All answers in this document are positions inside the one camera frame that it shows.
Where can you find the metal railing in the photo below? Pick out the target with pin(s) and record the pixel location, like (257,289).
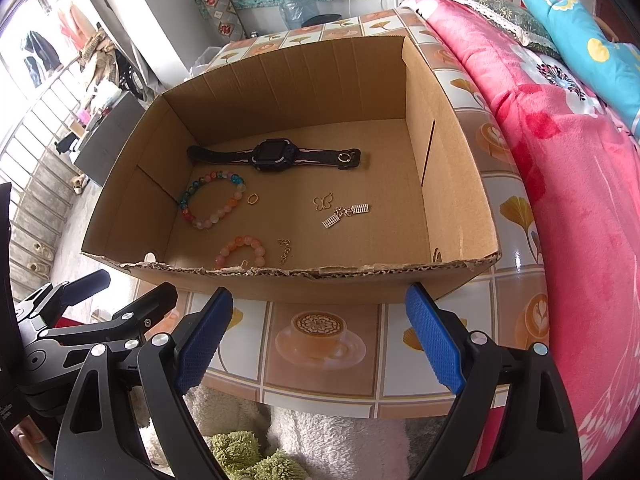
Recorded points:
(35,185)

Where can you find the grey floral lace pillow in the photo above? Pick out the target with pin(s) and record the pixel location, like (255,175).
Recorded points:
(515,20)

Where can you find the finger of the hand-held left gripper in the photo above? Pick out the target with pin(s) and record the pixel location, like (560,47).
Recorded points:
(150,305)
(75,290)

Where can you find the blue patterned pillow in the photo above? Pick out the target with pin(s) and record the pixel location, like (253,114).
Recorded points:
(585,40)

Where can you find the orange hanging garment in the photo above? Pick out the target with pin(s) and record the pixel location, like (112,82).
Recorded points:
(72,22)

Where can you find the black pink wrist watch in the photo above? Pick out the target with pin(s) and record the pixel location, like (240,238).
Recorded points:
(270,155)

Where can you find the abacus charm pendant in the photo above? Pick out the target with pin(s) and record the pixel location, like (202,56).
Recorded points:
(331,221)

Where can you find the beige patterned cloth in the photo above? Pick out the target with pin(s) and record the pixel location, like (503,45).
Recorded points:
(102,55)

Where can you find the green fluffy cloth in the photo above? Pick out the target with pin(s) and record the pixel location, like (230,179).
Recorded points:
(250,460)

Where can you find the white fluffy blanket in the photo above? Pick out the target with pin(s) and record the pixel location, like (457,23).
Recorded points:
(340,440)

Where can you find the grey cabinet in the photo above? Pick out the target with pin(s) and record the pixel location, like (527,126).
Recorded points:
(112,140)

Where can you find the clear blue plastic bag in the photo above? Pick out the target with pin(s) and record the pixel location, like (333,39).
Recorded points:
(300,10)

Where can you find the grey red patterned cushion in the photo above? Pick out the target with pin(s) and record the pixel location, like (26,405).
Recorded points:
(220,7)

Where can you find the brown cardboard box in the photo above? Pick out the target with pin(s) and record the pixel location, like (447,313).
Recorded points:
(310,95)

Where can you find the dark hanging jacket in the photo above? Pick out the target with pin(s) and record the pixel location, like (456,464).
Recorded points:
(40,55)

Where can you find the pink floral blanket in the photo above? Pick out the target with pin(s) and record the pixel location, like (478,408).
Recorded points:
(575,220)

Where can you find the pair of beige shoes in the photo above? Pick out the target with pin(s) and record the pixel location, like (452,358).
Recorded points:
(40,259)
(81,184)

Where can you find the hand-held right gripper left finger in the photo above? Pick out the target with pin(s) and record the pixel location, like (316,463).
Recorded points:
(200,345)

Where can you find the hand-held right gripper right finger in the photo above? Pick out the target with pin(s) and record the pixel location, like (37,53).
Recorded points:
(432,340)

